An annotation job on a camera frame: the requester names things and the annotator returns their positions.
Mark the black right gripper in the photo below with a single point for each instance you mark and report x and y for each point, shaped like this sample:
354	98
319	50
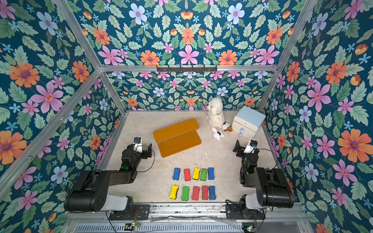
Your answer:
241	148

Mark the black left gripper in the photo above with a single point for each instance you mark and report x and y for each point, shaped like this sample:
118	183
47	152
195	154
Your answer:
144	155

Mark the orange wooden two-tier shelf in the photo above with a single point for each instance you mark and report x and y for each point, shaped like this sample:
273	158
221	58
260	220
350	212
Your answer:
177	137

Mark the blue eraser shelf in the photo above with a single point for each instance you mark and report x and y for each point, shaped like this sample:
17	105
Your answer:
176	174
211	173
212	194

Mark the green eraser shelf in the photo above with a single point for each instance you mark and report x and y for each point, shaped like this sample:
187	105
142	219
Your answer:
203	175
185	193

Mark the red eraser shelf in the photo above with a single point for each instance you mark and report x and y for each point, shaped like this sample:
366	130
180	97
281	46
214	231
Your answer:
195	193
187	176

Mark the yellow eraser shelf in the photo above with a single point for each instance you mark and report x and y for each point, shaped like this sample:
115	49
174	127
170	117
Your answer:
196	173
174	190

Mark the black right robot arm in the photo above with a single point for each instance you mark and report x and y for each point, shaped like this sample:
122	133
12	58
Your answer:
271	187

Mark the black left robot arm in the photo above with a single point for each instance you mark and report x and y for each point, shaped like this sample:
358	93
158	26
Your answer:
90	191

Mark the white three drawer cabinet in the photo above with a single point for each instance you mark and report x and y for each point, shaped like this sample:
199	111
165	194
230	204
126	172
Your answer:
249	119

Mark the small brown white plush toy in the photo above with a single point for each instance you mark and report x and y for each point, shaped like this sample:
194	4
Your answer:
227	127

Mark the large cream plush dog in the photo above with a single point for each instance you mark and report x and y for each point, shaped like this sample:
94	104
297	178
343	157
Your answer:
215	115

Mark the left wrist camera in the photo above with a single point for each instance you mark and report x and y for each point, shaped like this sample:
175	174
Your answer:
138	145

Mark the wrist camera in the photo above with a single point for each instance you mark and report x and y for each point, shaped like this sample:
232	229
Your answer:
251	148
138	145

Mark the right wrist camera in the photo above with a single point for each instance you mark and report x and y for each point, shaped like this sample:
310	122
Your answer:
251	148

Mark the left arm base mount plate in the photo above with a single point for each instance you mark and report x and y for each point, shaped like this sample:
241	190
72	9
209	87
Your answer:
133	212

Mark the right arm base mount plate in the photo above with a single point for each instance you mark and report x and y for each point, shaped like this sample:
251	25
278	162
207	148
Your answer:
238	211

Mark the black wall hook rail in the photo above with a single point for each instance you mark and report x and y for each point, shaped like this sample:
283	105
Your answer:
182	68

